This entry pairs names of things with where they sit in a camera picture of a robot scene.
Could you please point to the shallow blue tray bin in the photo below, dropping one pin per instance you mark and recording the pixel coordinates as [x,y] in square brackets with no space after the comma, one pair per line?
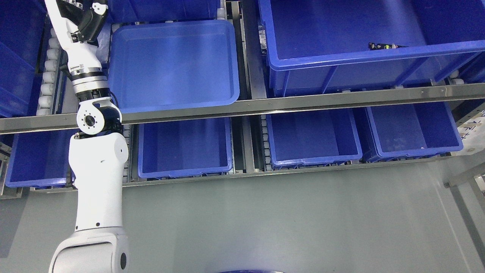
[172,66]

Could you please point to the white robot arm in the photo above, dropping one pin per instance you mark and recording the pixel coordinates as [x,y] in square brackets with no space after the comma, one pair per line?
[97,156]

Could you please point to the blue bin far left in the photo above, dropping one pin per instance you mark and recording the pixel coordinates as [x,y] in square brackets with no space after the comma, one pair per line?
[21,28]

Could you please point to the large blue bin upper right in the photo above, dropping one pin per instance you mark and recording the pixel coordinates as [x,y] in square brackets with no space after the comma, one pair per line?
[321,46]

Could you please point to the blue bin top centre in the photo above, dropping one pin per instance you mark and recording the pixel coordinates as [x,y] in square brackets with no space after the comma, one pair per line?
[123,11]

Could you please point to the small black electronic part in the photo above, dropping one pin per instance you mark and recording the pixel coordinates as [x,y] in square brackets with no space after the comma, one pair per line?
[381,46]

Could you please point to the blue bin lower middle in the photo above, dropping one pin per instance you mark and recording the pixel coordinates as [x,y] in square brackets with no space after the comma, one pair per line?
[185,148]

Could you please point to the steel shelf rack frame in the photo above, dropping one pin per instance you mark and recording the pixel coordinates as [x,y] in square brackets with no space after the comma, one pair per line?
[247,114]

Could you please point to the blue bin lower left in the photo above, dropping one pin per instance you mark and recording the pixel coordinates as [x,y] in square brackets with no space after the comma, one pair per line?
[39,159]

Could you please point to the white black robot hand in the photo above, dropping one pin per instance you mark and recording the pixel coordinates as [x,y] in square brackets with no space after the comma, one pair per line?
[77,29]

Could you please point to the white roller track left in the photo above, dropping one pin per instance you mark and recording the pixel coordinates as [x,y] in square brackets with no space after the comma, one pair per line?
[53,84]

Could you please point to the blue bin lower right centre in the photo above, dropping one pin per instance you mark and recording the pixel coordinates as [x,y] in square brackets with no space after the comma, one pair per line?
[312,138]

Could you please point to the white labelled sign board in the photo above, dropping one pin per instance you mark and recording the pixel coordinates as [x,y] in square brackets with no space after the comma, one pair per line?
[472,134]

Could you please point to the blue bin lower far right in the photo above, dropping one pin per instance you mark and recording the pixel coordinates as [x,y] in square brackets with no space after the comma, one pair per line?
[407,131]

